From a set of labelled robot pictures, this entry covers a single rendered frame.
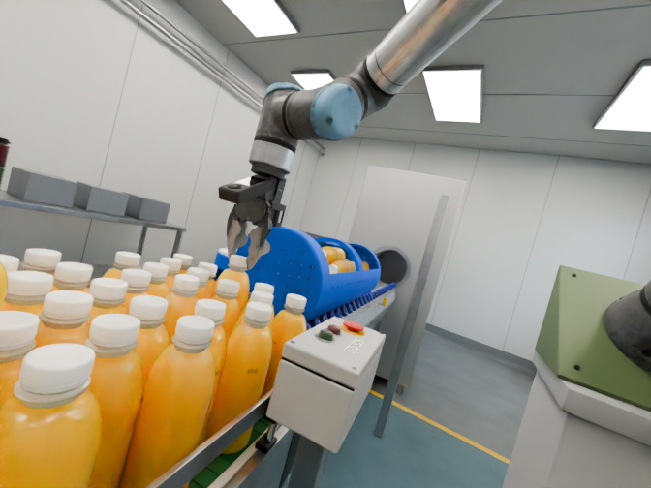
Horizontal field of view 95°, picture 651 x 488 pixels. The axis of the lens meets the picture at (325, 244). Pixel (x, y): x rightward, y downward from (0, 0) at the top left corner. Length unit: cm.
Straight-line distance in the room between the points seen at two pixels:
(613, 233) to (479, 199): 186
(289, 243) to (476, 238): 514
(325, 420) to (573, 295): 64
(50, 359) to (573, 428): 71
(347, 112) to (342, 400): 45
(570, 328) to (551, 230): 513
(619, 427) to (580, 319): 21
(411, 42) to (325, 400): 54
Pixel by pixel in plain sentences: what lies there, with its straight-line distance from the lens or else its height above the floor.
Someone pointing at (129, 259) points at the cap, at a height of 111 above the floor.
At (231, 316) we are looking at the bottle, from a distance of 57.
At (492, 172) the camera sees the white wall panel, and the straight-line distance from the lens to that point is 603.
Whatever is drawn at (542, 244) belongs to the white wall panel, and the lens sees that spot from 585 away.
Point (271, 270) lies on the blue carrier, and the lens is 82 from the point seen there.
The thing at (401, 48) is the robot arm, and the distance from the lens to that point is 60.
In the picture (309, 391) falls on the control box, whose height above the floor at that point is 106.
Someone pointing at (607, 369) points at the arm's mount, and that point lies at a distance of 78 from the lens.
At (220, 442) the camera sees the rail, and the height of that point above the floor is 97.
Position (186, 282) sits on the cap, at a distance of 54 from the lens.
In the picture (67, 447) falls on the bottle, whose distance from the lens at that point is 30.
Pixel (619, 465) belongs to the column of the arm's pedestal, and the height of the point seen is 101.
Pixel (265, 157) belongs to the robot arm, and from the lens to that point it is 63.
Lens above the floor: 124
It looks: 2 degrees down
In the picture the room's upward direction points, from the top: 15 degrees clockwise
